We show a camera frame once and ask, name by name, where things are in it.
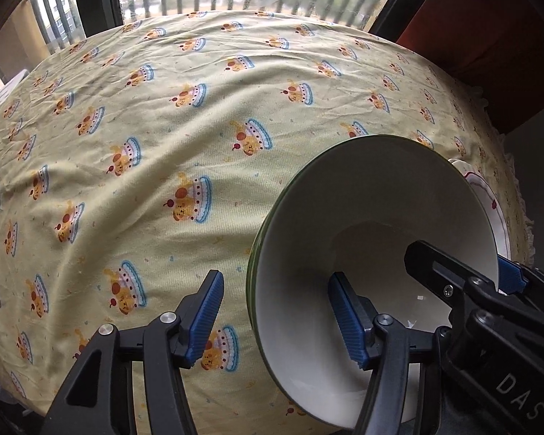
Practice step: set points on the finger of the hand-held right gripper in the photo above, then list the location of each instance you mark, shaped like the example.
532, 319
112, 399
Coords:
512, 276
449, 281

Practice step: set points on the white air conditioner unit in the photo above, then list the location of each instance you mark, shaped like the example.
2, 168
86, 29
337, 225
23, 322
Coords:
9, 88

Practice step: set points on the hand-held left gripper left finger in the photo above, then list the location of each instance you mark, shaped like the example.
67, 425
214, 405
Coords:
204, 321

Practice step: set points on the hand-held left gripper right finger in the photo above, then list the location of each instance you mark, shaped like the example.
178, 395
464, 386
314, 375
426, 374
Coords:
349, 321

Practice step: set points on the small red-pattern white dish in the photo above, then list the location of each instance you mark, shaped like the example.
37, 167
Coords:
485, 195

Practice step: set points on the cream floral bowl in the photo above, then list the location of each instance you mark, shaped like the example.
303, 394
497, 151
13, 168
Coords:
344, 217

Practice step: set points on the red curtain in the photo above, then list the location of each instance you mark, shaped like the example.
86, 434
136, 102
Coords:
480, 31

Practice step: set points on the yellow cake-print tablecloth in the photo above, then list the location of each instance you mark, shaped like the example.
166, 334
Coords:
163, 122

